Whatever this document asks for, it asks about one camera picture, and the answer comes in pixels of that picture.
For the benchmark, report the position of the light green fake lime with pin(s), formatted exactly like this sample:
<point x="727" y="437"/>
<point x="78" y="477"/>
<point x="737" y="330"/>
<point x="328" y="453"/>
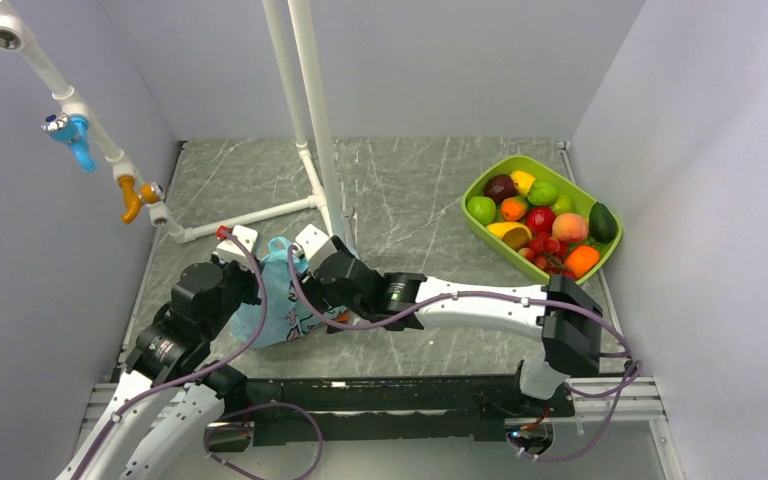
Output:
<point x="564" y="203"/>

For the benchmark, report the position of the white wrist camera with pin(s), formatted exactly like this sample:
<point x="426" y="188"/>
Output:
<point x="316" y="246"/>
<point x="237" y="244"/>

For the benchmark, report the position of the dark purple fake plum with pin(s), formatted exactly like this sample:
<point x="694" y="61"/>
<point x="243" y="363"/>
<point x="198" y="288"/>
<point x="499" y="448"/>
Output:
<point x="499" y="188"/>

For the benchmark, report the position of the light blue plastic bag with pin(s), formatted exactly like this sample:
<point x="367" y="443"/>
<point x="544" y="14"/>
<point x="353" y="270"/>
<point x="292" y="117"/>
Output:
<point x="287" y="318"/>

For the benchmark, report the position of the white PVC pipe stand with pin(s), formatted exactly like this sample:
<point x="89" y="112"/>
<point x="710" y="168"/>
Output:
<point x="250" y="69"/>

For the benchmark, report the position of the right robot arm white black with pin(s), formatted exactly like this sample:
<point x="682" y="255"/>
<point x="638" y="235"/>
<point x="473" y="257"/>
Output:
<point x="560" y="315"/>

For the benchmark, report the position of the blue tap valve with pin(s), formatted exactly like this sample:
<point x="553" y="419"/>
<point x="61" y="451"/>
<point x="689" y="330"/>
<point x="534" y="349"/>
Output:
<point x="71" y="131"/>

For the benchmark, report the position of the bumpy green fake fruit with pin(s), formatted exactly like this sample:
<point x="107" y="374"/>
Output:
<point x="542" y="193"/>

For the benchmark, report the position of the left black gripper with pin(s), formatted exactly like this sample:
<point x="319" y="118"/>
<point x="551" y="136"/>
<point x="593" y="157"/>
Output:
<point x="252" y="296"/>

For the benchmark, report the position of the orange tap valve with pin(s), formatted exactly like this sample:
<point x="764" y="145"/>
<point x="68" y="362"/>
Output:
<point x="135" y="197"/>

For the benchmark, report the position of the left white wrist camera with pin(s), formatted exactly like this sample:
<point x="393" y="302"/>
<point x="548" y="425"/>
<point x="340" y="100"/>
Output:
<point x="237" y="244"/>

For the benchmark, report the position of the dark green fake avocado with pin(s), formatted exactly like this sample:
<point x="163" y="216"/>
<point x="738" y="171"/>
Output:
<point x="603" y="226"/>

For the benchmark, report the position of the yellow fake lemon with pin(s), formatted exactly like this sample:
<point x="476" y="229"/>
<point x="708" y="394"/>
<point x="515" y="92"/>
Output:
<point x="523" y="181"/>

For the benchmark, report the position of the orange fake tangerine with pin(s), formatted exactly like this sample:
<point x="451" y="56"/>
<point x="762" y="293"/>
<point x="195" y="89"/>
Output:
<point x="581" y="260"/>

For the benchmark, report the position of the black orange hex key set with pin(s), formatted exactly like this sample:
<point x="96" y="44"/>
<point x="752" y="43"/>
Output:
<point x="342" y="318"/>

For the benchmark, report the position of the red fake apple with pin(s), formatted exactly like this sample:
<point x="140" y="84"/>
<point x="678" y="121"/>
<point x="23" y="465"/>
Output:
<point x="539" y="220"/>

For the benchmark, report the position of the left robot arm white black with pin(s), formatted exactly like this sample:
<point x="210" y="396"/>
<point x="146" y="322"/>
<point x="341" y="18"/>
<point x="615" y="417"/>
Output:
<point x="168" y="390"/>

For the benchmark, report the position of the white pipe with taps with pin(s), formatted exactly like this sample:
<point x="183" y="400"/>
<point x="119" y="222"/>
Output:
<point x="18" y="38"/>

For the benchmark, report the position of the yellow fake mango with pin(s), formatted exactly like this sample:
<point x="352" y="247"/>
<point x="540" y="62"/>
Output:
<point x="514" y="235"/>

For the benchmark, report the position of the small orange fake fruit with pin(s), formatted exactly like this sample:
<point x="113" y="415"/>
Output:
<point x="514" y="209"/>

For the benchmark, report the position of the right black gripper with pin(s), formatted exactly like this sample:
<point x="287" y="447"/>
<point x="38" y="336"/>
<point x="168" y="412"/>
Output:
<point x="317" y="287"/>

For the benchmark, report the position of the red fake cherry bunch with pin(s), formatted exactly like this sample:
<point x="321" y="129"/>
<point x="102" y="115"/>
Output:
<point x="548" y="254"/>

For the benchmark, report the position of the fake peach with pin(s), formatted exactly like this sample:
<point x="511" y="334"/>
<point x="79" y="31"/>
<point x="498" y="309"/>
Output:
<point x="570" y="228"/>

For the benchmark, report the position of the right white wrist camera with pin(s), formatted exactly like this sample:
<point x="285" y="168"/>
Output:
<point x="316" y="246"/>

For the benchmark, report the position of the green fake apple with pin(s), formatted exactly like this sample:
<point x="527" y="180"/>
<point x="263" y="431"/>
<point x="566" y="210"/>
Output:
<point x="482" y="209"/>

